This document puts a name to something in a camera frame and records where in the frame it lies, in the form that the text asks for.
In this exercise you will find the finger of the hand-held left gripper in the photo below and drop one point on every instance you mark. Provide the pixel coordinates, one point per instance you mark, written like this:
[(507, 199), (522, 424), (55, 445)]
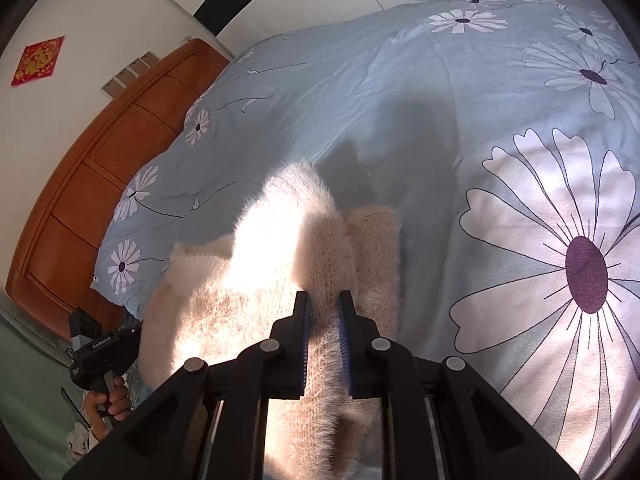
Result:
[(131, 335)]

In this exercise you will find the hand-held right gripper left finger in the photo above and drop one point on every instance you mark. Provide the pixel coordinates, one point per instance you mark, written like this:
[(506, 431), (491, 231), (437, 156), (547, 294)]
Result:
[(301, 345)]

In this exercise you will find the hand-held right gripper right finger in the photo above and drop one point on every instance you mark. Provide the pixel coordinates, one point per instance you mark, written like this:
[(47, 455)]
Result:
[(346, 345)]

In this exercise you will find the beige fuzzy sweater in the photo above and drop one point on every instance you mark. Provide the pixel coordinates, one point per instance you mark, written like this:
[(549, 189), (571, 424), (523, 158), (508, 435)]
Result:
[(260, 270)]

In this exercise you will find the person's left hand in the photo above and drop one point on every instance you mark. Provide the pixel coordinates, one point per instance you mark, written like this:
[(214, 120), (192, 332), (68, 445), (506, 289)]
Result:
[(117, 400)]

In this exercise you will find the blue floral pillow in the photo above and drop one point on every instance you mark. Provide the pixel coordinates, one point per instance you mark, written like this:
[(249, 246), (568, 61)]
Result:
[(160, 230)]

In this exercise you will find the wooden headboard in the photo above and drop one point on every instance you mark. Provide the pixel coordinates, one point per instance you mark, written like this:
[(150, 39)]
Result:
[(100, 170)]

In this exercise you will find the blue floral duvet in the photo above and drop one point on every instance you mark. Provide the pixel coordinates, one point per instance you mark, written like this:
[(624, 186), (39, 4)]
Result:
[(450, 135)]

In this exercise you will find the wall switch panel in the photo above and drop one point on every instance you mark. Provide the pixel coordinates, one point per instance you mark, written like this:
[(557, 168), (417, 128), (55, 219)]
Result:
[(129, 74)]

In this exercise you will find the red wall decoration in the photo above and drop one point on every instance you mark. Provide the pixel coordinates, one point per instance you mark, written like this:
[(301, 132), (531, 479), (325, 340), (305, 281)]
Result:
[(38, 60)]

